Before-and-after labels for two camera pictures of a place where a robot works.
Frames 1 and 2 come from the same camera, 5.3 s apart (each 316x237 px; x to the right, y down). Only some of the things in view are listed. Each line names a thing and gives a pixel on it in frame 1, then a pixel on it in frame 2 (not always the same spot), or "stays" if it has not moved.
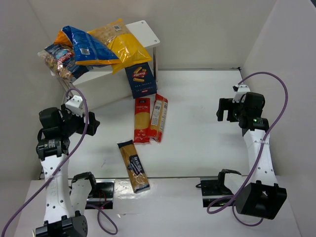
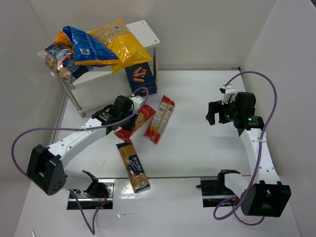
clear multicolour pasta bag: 60,60 stays
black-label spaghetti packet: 137,172 stays
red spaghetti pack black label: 141,120 -> 146,111
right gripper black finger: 220,114 -> 210,117
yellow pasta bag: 118,37 stays
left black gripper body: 89,123 -> 132,122
